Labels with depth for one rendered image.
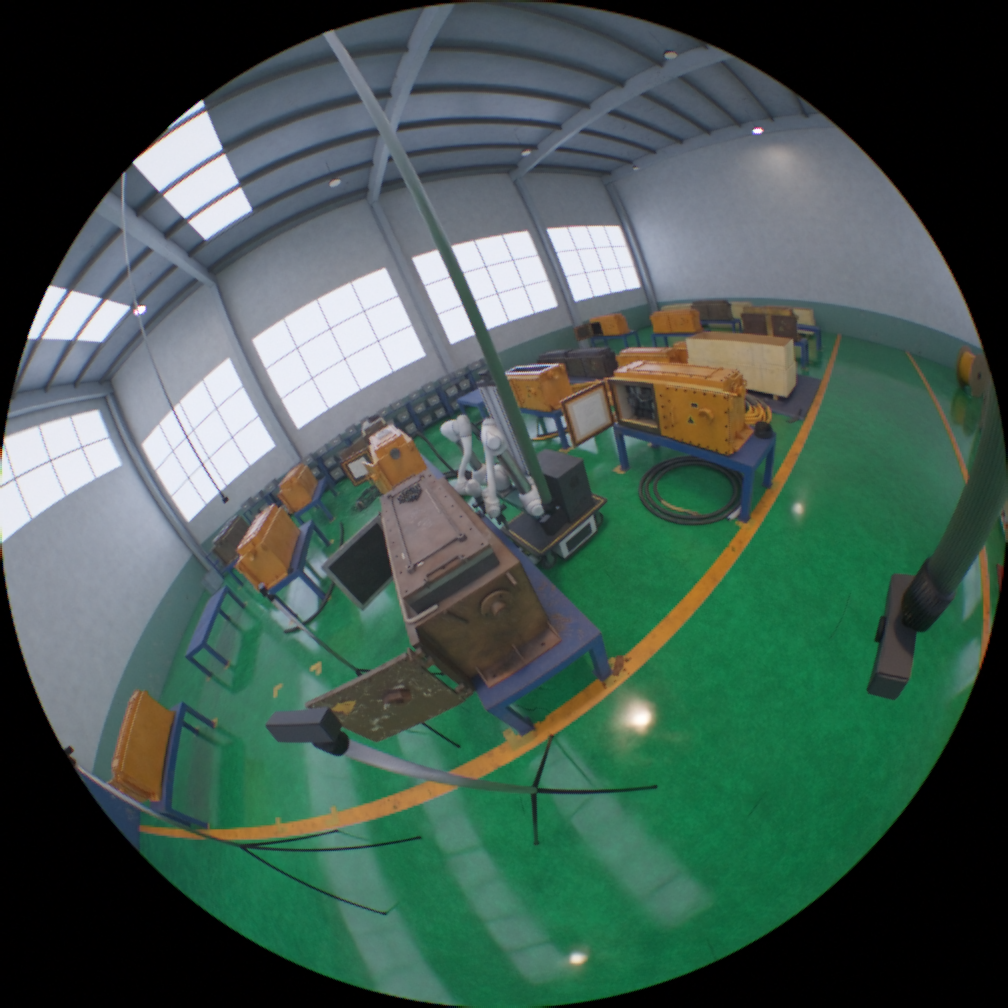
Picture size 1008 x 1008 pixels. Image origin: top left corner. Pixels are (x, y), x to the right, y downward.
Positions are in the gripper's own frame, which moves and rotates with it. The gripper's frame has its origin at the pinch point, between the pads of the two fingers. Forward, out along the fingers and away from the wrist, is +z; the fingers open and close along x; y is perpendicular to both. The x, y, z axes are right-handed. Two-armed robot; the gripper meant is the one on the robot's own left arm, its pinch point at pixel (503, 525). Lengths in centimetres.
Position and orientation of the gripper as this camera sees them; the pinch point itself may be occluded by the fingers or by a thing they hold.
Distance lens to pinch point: 258.9
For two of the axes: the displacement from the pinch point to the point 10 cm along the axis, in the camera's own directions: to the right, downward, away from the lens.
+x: 5.1, 3.0, -8.0
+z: 3.5, 7.8, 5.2
